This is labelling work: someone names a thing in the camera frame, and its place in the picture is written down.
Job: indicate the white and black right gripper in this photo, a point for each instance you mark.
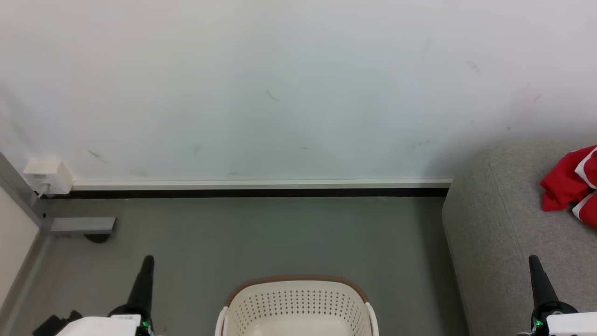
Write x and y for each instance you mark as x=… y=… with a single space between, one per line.
x=571 y=324

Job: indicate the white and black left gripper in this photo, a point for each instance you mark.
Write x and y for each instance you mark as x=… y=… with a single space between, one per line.
x=102 y=326

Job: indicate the red garment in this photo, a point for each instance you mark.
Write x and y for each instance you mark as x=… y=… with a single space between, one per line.
x=564 y=182

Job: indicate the grey fabric sofa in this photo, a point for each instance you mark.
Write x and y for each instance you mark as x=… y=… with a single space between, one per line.
x=503 y=233

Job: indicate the black caster wheel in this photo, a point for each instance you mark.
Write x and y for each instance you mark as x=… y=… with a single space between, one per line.
x=97 y=238

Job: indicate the grey metal partition foot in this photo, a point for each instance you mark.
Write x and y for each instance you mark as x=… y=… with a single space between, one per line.
x=82 y=225

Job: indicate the grey metal table leg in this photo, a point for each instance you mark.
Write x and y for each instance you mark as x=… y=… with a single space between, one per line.
x=14 y=233

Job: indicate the white and black baseboard strip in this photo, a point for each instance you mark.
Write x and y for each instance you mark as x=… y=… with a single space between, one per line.
x=261 y=187

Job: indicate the cream perforated plastic laundry basket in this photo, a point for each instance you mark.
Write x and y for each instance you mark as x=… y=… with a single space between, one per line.
x=298 y=303

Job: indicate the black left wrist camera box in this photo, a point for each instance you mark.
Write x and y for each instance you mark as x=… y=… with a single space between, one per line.
x=49 y=325

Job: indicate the white wall power adapter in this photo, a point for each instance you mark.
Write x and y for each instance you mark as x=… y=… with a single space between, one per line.
x=47 y=175

